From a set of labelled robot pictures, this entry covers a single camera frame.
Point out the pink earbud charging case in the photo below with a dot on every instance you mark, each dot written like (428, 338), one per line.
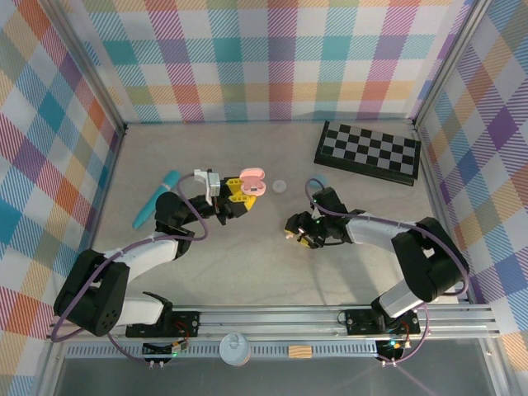
(251, 181)

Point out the white earbud charging case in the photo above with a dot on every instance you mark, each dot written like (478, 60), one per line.
(280, 187)

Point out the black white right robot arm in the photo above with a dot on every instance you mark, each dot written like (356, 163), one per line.
(371, 233)

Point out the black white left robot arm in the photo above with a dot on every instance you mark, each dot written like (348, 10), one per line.
(144, 251)

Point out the teal cylindrical wand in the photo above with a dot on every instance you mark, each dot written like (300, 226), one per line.
(156, 198)

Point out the folded black grey chessboard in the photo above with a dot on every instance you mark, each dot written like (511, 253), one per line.
(367, 150)

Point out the small wooden block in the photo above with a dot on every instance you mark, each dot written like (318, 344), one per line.
(300, 352)

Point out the pale round lidded container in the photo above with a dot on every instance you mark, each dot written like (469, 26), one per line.
(235, 348)

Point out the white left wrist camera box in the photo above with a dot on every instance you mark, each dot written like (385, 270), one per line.
(212, 183)

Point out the aluminium side rail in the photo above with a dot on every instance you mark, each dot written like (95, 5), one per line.
(108, 181)
(433, 185)

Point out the aluminium cross rail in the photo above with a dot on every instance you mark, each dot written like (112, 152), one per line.
(268, 321)

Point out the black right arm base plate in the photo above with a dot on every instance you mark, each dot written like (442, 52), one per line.
(359, 321)

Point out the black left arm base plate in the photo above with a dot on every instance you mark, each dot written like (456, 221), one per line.
(185, 323)

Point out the aluminium frame post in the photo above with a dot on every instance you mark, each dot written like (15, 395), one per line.
(91, 70)
(450, 62)

